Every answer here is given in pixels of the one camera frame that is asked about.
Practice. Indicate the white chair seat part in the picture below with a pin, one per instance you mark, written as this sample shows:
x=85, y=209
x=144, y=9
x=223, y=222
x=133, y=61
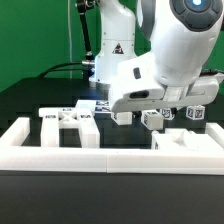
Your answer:
x=183, y=140

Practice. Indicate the white chair back part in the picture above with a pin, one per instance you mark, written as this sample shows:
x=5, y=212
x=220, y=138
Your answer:
x=54, y=119

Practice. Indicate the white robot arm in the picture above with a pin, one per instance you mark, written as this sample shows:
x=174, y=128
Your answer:
x=153, y=57

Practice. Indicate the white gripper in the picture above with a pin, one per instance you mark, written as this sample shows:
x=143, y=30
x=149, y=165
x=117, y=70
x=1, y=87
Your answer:
x=136, y=88

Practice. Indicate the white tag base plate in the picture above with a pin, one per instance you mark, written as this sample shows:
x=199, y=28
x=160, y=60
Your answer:
x=95, y=106

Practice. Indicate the white U-shaped frame fence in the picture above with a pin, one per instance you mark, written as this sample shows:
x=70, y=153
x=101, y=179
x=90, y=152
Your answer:
x=15, y=156

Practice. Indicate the black pole with clamp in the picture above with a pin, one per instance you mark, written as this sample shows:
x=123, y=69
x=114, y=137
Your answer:
x=82, y=7

